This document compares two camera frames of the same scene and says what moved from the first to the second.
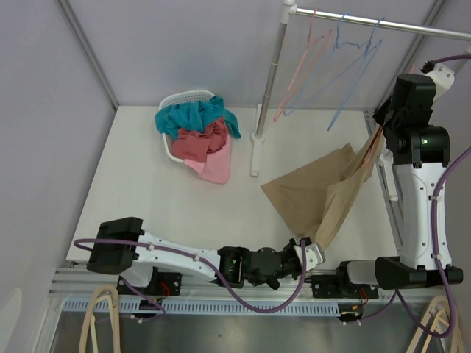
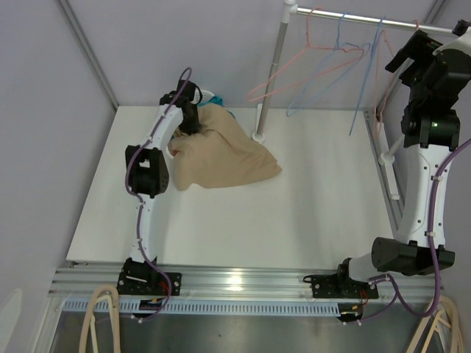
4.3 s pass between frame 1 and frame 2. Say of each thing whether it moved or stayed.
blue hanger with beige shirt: moved
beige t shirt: moved
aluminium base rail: stayed
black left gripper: moved
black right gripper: moved
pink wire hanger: moved
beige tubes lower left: stayed
